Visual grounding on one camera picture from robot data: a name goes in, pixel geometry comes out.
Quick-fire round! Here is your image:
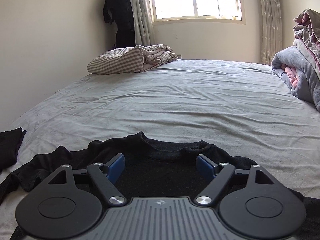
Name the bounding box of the black sweater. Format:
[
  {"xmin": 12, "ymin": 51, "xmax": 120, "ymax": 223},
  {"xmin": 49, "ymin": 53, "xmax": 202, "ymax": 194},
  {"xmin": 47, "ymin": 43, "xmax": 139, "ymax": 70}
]
[{"xmin": 0, "ymin": 127, "xmax": 320, "ymax": 240}]

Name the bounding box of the grey bed sheet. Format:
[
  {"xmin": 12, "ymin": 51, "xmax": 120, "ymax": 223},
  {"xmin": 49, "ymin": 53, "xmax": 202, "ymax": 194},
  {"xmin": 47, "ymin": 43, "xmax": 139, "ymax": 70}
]
[{"xmin": 0, "ymin": 58, "xmax": 320, "ymax": 240}]

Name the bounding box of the grey pink folded quilt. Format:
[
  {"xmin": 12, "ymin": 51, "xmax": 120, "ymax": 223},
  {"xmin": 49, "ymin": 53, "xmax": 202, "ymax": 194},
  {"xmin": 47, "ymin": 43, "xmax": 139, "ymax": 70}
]
[{"xmin": 271, "ymin": 46, "xmax": 319, "ymax": 110}]

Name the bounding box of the striped folded blanket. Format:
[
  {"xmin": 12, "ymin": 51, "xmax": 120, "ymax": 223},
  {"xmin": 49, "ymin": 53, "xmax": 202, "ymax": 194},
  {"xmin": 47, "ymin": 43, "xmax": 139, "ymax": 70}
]
[{"xmin": 87, "ymin": 44, "xmax": 178, "ymax": 75}]

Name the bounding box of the right patterned curtain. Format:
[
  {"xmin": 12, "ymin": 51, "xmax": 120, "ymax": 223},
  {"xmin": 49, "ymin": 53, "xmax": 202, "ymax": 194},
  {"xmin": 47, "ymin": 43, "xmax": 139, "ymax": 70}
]
[{"xmin": 260, "ymin": 0, "xmax": 283, "ymax": 65}]

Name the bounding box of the patterned curtain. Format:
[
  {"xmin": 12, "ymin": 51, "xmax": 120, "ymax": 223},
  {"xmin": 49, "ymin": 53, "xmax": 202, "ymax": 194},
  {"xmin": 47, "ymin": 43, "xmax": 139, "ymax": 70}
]
[
  {"xmin": 260, "ymin": 0, "xmax": 283, "ymax": 65},
  {"xmin": 130, "ymin": 0, "xmax": 155, "ymax": 46}
]

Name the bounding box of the beige pink folded comforter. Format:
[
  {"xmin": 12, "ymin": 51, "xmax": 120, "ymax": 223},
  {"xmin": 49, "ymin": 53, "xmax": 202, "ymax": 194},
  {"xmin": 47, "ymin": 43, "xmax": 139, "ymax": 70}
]
[{"xmin": 293, "ymin": 8, "xmax": 319, "ymax": 78}]

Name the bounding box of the black hanging garment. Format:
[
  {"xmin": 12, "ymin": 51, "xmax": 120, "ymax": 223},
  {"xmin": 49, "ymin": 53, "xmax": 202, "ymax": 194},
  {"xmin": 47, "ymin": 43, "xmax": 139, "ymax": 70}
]
[{"xmin": 103, "ymin": 0, "xmax": 136, "ymax": 48}]

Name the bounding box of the bright window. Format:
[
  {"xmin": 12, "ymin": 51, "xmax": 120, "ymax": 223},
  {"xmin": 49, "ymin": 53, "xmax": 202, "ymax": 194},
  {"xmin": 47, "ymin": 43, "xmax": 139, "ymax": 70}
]
[{"xmin": 151, "ymin": 0, "xmax": 244, "ymax": 22}]

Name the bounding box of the left patterned curtain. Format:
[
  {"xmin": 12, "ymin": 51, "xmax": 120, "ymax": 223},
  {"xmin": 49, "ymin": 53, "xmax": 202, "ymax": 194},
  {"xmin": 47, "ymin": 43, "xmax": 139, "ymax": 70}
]
[{"xmin": 130, "ymin": 0, "xmax": 155, "ymax": 46}]

